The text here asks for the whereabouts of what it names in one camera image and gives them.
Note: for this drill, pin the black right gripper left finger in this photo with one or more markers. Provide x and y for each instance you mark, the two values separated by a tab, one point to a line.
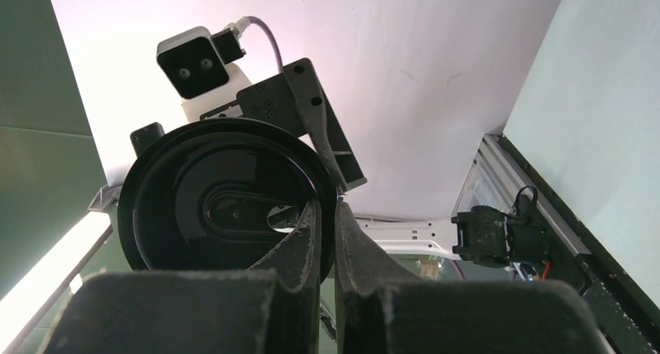
290	306

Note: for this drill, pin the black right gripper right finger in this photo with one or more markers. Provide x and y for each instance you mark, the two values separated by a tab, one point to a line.
366	278

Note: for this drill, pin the black plastic cup lid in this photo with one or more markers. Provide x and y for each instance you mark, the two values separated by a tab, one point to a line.
216	195

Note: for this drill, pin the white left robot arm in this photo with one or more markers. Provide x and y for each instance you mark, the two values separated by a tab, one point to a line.
493	238

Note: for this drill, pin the white top camera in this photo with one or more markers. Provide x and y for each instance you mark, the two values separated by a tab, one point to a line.
200	66

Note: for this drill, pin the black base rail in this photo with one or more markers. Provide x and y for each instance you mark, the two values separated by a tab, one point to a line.
627	318

